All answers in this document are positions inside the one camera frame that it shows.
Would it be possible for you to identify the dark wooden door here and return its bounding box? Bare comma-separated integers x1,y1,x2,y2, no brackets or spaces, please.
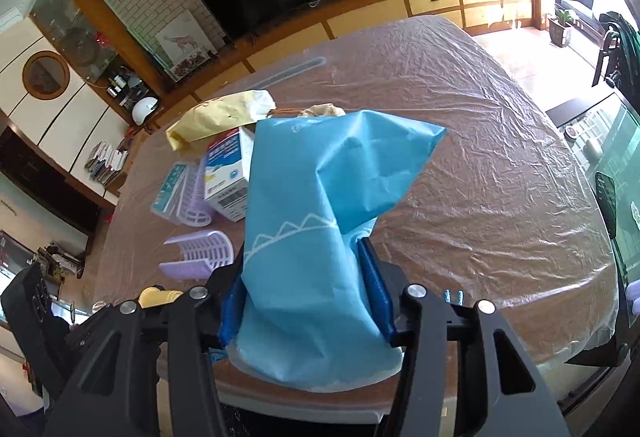
0,127,101,233

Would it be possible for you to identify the blue plastic bag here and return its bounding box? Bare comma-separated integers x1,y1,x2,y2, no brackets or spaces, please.
235,108,447,393

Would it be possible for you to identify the animal picture canvas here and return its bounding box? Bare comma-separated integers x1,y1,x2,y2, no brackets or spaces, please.
155,10,218,80

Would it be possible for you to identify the black chair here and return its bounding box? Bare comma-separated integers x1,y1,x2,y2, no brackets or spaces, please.
592,10,640,88

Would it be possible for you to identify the yellow plastic cylinder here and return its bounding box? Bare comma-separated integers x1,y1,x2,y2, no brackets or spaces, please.
138,288,184,309

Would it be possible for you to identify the purple slotted plastic roller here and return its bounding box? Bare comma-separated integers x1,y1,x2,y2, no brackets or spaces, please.
159,230,235,280
172,162,213,227

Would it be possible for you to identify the clear plastic table cover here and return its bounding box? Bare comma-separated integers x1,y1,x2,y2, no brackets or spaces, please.
95,14,616,393

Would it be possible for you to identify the glass display cabinet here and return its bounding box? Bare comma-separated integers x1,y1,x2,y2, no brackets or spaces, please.
30,0,166,110

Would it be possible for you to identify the white and blue carton box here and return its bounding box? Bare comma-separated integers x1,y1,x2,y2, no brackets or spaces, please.
202,126,257,223

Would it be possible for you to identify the small wooden stool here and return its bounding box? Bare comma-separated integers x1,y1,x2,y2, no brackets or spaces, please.
105,132,146,193

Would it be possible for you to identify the stack of books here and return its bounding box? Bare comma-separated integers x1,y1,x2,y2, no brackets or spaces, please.
85,142,128,188

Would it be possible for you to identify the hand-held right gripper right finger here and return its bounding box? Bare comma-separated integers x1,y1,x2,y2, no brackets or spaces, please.
357,237,571,437

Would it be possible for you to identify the potted green plant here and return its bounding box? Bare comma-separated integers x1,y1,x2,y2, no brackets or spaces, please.
547,7,576,48

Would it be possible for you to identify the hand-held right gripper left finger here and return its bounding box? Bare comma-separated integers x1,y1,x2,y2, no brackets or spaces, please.
45,242,247,437

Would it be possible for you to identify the grey plastic strip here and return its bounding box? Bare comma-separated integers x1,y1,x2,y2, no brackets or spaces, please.
252,57,326,90

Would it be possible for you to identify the beige crumpled bag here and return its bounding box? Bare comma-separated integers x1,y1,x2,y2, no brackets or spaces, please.
300,104,346,118

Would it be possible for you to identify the green glass side table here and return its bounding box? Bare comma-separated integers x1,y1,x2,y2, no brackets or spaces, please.
565,92,640,268

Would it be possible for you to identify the white helmet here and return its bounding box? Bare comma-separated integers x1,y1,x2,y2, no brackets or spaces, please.
131,97,162,124

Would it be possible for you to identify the yellow drawstring bag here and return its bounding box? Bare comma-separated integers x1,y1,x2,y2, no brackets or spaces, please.
166,88,301,152

